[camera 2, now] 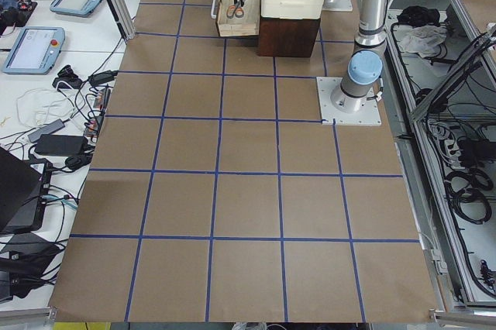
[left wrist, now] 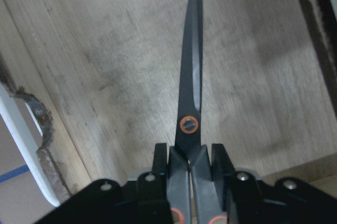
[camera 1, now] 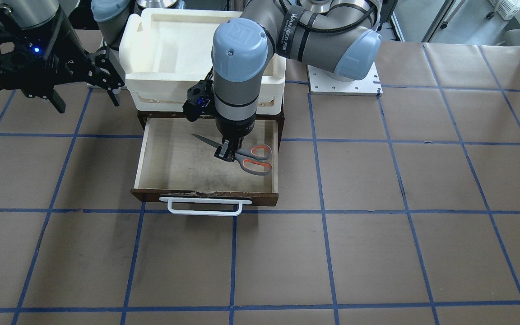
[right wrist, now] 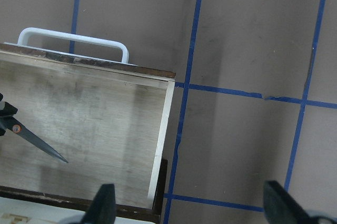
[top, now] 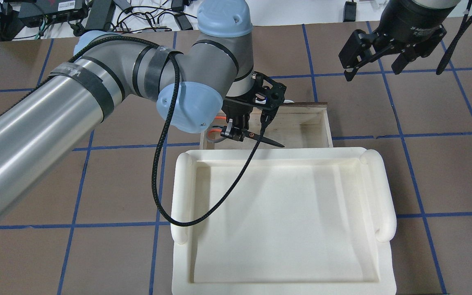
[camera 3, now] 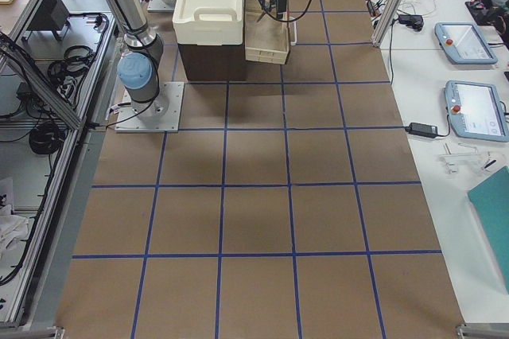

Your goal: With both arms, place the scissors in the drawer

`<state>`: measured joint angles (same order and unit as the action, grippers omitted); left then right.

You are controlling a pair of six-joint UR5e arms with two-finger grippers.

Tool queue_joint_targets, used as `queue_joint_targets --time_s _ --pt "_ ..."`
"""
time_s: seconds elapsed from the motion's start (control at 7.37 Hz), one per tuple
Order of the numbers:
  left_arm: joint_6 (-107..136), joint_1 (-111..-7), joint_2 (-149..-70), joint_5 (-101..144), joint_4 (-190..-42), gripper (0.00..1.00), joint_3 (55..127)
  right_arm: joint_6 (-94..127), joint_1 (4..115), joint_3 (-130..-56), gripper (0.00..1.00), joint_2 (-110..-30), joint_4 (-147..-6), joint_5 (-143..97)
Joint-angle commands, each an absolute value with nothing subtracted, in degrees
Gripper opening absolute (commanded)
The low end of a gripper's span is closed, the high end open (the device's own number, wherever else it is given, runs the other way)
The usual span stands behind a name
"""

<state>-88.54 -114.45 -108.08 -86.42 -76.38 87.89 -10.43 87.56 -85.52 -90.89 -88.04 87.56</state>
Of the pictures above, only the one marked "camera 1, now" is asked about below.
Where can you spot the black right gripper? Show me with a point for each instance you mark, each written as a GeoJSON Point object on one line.
{"type": "Point", "coordinates": [71, 48]}

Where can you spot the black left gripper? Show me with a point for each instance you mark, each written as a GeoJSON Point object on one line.
{"type": "Point", "coordinates": [235, 128]}

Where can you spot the aluminium frame post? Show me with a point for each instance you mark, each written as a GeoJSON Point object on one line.
{"type": "Point", "coordinates": [447, 11]}

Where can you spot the grey orange scissors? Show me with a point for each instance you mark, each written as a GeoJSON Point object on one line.
{"type": "Point", "coordinates": [253, 161]}

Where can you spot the white plastic crate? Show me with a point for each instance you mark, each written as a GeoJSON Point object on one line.
{"type": "Point", "coordinates": [164, 52]}

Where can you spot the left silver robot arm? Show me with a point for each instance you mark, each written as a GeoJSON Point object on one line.
{"type": "Point", "coordinates": [342, 41]}

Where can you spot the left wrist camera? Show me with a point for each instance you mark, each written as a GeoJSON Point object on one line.
{"type": "Point", "coordinates": [200, 101]}

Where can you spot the wooden drawer with white handle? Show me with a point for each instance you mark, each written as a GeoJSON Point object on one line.
{"type": "Point", "coordinates": [180, 171]}

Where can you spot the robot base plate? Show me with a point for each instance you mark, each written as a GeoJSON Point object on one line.
{"type": "Point", "coordinates": [325, 83]}

